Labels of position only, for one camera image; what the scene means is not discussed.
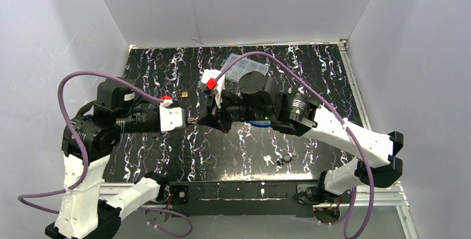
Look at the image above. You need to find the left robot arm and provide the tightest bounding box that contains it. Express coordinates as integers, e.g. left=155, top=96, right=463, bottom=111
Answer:
left=45, top=78, right=169, bottom=238

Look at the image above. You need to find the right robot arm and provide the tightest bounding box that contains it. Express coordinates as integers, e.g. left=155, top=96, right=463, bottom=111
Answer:
left=197, top=70, right=404, bottom=197

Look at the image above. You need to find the clear plastic parts box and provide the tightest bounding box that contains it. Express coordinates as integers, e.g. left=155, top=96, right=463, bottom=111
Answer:
left=224, top=58, right=269, bottom=83

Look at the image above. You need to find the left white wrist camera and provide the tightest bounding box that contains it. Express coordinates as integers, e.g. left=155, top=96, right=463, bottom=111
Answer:
left=159, top=106, right=187, bottom=133

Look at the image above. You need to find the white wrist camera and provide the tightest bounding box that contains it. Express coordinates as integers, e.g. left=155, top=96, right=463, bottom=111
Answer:
left=159, top=106, right=187, bottom=133
left=198, top=69, right=225, bottom=108

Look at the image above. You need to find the blue cable lock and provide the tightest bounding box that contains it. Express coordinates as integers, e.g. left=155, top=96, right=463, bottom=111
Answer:
left=247, top=121, right=272, bottom=128

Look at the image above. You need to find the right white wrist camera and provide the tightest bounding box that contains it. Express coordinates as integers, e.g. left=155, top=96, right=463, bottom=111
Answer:
left=198, top=69, right=225, bottom=108

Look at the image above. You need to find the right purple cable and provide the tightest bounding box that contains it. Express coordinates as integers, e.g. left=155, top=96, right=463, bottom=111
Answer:
left=214, top=51, right=375, bottom=239

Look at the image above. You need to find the purple cable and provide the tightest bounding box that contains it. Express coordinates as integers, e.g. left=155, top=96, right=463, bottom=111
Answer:
left=17, top=71, right=193, bottom=238
left=214, top=51, right=375, bottom=239

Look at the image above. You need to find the black key ring bundle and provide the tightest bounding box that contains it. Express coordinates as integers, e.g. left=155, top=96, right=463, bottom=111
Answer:
left=277, top=152, right=299, bottom=167

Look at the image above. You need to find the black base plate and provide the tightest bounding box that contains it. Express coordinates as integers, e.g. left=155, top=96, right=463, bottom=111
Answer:
left=134, top=180, right=354, bottom=218

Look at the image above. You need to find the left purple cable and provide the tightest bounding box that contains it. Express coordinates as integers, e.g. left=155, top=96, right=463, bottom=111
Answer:
left=17, top=71, right=193, bottom=238

